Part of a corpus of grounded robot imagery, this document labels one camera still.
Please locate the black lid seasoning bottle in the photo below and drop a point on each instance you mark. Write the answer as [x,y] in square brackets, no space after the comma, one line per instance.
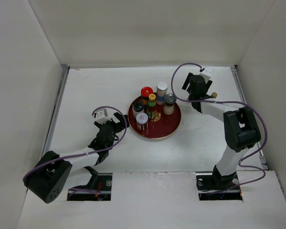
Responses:
[137,108]

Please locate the red lid chili sauce jar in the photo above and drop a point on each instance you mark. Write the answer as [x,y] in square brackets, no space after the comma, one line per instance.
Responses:
[145,92]

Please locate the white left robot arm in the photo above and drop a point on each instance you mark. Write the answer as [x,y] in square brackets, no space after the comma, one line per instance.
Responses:
[47,179]

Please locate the red round tray gold rim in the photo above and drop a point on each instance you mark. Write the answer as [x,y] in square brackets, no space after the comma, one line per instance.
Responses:
[160,127]

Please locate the aluminium table edge rail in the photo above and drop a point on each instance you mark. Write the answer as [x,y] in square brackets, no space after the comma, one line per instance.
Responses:
[55,111]

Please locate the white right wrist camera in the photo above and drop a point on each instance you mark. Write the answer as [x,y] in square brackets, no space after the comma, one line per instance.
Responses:
[206,73]

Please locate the grey lid spice jar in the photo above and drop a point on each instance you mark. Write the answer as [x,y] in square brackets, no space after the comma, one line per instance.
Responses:
[141,121]

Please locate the silver lid blue label jar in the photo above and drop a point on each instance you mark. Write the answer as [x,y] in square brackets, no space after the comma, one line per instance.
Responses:
[161,93]

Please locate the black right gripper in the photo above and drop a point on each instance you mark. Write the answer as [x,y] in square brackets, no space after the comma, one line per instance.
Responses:
[187,82]

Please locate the yellow label small oil bottle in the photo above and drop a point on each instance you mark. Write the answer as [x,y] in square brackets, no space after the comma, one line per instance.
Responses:
[214,95]

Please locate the right robot arm base mount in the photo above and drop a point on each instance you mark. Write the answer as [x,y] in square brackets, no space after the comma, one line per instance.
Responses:
[211,188]

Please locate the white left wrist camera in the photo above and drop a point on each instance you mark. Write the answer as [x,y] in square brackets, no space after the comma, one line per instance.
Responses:
[101,116]

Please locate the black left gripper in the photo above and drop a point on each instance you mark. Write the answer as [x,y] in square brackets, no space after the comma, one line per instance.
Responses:
[119,117]

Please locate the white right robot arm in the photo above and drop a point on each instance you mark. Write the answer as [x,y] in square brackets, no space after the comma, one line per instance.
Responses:
[240,129]

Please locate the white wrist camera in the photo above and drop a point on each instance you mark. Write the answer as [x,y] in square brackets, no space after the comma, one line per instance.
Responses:
[101,116]
[206,73]

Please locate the left robot arm base mount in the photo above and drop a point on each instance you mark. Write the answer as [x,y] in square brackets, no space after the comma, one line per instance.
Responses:
[98,188]

